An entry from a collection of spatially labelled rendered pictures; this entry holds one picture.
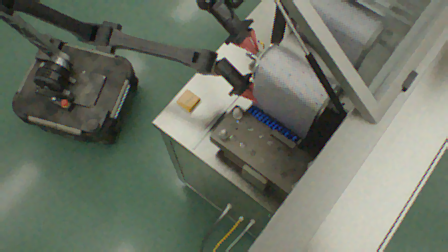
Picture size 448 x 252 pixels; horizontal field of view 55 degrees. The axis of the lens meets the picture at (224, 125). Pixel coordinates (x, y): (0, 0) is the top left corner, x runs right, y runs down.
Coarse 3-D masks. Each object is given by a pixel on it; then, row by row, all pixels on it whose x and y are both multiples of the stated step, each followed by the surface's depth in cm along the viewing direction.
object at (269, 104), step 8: (256, 88) 147; (256, 96) 153; (264, 96) 148; (272, 96) 144; (256, 104) 158; (264, 104) 154; (272, 104) 149; (280, 104) 145; (264, 112) 159; (272, 112) 154; (280, 112) 150; (288, 112) 146; (296, 112) 142; (280, 120) 155; (288, 120) 151; (296, 120) 147; (304, 120) 142; (288, 128) 156; (296, 128) 152; (304, 128) 147; (304, 136) 153
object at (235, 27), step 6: (234, 12) 135; (234, 18) 133; (222, 24) 134; (228, 24) 133; (234, 24) 134; (240, 24) 134; (246, 24) 136; (228, 30) 135; (234, 30) 134; (240, 30) 135; (234, 36) 136; (228, 42) 136; (234, 42) 134
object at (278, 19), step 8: (280, 0) 158; (280, 16) 166; (288, 16) 171; (280, 24) 170; (296, 24) 187; (272, 32) 178; (280, 32) 174; (288, 32) 185; (272, 40) 183; (280, 40) 179
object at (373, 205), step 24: (432, 72) 119; (432, 96) 116; (408, 120) 113; (432, 120) 113; (384, 144) 111; (408, 144) 111; (432, 144) 111; (360, 168) 108; (384, 168) 108; (408, 168) 108; (432, 168) 108; (360, 192) 106; (384, 192) 106; (408, 192) 106; (336, 216) 104; (360, 216) 104; (384, 216) 104; (312, 240) 102; (336, 240) 102; (360, 240) 102; (384, 240) 102
